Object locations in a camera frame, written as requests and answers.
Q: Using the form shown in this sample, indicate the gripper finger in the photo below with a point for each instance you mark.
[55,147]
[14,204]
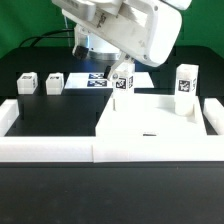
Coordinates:
[123,67]

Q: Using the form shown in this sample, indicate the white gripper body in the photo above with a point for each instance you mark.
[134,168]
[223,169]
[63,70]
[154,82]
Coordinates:
[144,29]

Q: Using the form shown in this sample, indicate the white square table top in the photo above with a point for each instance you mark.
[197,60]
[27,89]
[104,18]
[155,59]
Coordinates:
[148,115]

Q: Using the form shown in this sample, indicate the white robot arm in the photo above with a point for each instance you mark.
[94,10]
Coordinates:
[87,43]

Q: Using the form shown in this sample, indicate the white U-shaped obstacle fence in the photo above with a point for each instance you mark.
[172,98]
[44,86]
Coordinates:
[100,150]

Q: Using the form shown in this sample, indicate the white marker base plate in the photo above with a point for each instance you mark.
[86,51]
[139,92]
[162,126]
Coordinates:
[96,81]

